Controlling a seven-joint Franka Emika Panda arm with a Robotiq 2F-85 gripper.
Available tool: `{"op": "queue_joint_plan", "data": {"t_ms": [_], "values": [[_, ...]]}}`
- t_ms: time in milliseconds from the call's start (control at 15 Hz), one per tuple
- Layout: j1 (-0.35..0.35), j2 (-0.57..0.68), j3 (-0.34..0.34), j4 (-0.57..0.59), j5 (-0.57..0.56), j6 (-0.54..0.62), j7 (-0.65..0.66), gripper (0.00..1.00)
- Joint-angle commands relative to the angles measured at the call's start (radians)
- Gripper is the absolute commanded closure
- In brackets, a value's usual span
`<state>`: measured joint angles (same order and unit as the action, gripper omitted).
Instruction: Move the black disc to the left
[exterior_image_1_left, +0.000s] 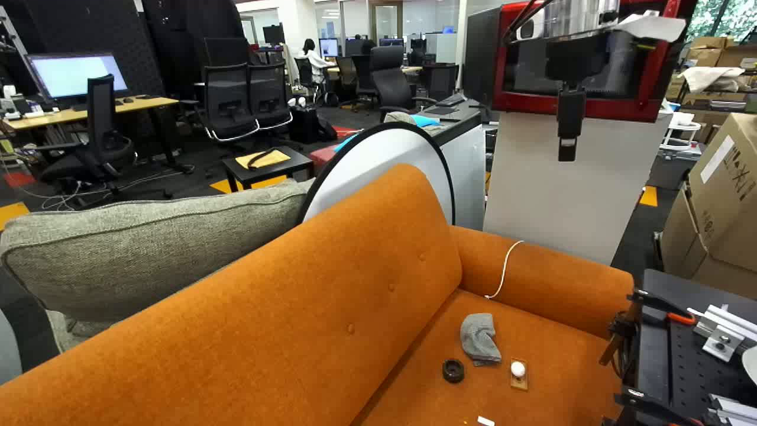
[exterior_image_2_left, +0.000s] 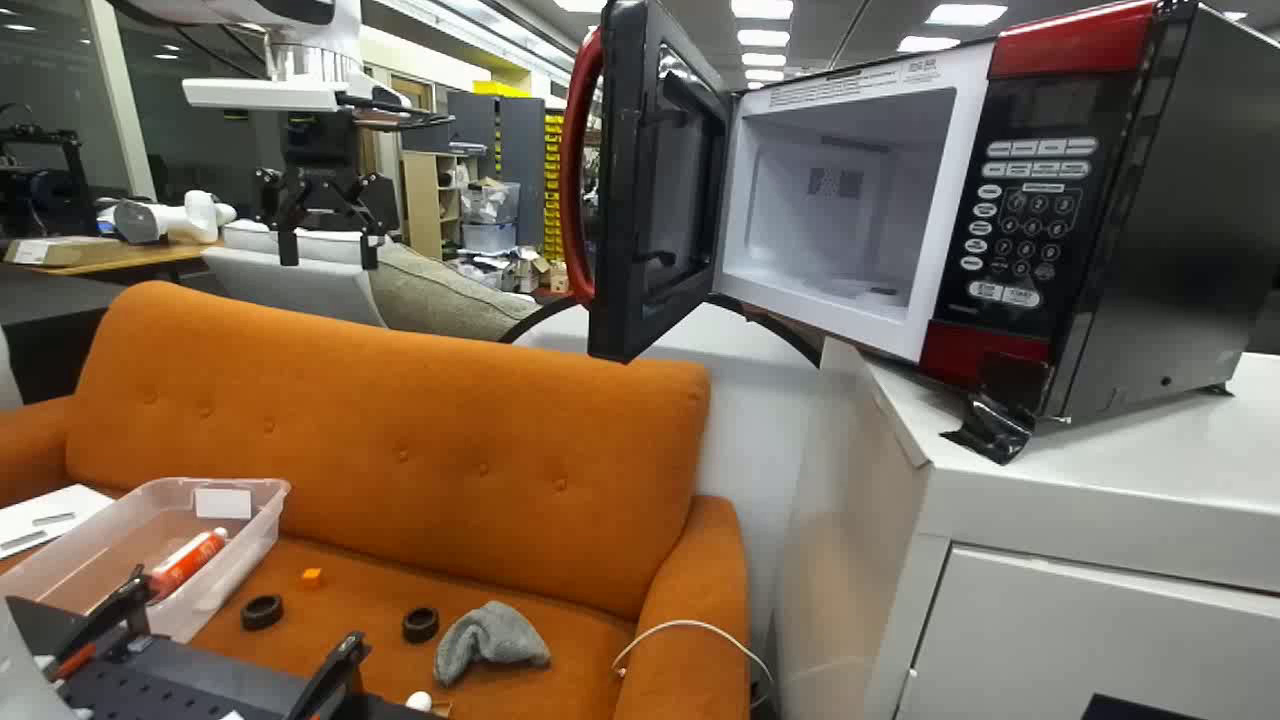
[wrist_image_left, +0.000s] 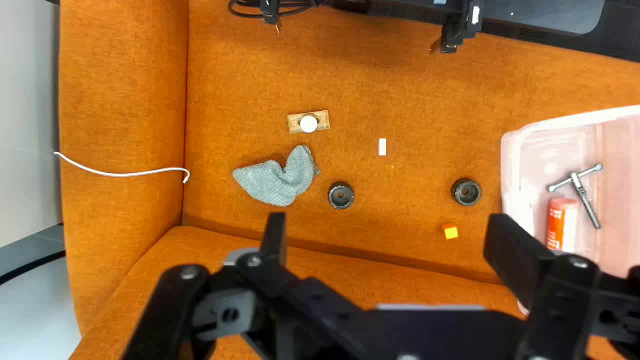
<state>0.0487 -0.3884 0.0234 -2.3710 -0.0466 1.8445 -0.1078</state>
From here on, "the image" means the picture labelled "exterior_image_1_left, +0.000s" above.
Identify small distant monitor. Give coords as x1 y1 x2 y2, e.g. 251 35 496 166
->
316 35 342 62

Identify seated person white shirt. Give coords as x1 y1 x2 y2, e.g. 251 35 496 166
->
299 35 331 87

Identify thin white cable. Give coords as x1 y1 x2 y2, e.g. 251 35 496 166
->
483 237 528 302

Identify orange fabric sofa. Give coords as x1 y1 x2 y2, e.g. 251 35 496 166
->
0 160 638 426

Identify small black office chair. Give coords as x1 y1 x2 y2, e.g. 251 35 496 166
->
422 62 460 104

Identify black partition panel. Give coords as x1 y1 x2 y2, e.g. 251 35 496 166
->
12 0 164 100

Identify black breadboard robot table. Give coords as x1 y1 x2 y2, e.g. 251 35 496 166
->
601 268 757 426

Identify aluminium bracket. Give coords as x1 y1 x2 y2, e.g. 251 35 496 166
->
683 302 757 367

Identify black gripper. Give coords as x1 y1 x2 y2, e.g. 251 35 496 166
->
556 87 589 163

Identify black bag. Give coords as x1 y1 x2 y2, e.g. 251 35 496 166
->
286 104 337 147

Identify black low side table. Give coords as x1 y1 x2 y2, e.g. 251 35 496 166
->
220 144 316 195

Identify black mesh office chair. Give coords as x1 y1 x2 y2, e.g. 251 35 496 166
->
248 62 295 132
199 62 263 147

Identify grey crumpled cloth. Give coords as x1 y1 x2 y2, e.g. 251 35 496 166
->
459 311 503 367

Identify grey fabric cushion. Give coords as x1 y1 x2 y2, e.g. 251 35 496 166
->
0 178 316 324

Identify large cardboard box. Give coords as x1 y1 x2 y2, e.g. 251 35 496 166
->
657 111 757 302

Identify stacked cardboard boxes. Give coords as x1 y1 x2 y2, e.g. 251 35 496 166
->
664 33 757 127

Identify lit computer monitor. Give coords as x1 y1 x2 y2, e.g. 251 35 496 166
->
26 49 133 106

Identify black high back chair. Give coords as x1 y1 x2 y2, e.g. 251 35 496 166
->
366 43 419 114

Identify black disc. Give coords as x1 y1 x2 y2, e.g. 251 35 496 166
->
439 357 468 386

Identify orange handled clamp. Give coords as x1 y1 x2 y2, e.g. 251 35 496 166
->
627 289 700 332

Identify white wire rack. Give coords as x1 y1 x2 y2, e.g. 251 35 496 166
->
657 111 704 159

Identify black headrest office chair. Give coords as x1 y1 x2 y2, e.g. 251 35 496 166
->
36 73 136 189

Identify wooden office desk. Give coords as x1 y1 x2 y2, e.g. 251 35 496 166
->
2 93 181 132

